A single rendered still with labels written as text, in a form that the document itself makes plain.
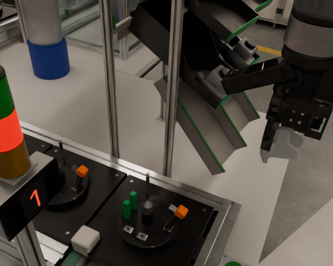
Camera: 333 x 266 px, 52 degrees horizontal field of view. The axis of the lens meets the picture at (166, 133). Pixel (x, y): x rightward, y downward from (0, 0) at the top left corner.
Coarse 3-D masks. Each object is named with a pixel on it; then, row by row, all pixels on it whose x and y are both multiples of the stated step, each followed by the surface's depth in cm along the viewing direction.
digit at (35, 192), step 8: (40, 176) 52; (32, 184) 51; (40, 184) 53; (24, 192) 50; (32, 192) 52; (40, 192) 53; (24, 200) 50; (32, 200) 52; (40, 200) 54; (48, 200) 56; (24, 208) 51; (32, 208) 53; (40, 208) 55; (32, 216) 53
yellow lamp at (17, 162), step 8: (24, 144) 48; (8, 152) 45; (16, 152) 46; (24, 152) 48; (0, 160) 46; (8, 160) 46; (16, 160) 47; (24, 160) 48; (0, 168) 47; (8, 168) 47; (16, 168) 47; (24, 168) 48; (0, 176) 48; (8, 176) 48; (16, 176) 48
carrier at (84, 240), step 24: (120, 192) 85; (144, 192) 85; (168, 192) 86; (96, 216) 79; (120, 216) 77; (144, 216) 74; (168, 216) 77; (192, 216) 80; (72, 240) 72; (96, 240) 73; (120, 240) 74; (144, 240) 70; (168, 240) 73; (192, 240) 75; (120, 264) 70; (144, 264) 70; (168, 264) 70
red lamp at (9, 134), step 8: (16, 112) 45; (0, 120) 42; (8, 120) 43; (16, 120) 45; (0, 128) 43; (8, 128) 43; (16, 128) 45; (0, 136) 43; (8, 136) 44; (16, 136) 45; (0, 144) 44; (8, 144) 45; (16, 144) 46; (0, 152) 45
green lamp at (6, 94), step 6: (6, 78) 41; (0, 84) 40; (6, 84) 41; (0, 90) 40; (6, 90) 41; (0, 96) 41; (6, 96) 42; (0, 102) 41; (6, 102) 42; (12, 102) 43; (0, 108) 41; (6, 108) 42; (12, 108) 43; (0, 114) 42; (6, 114) 42
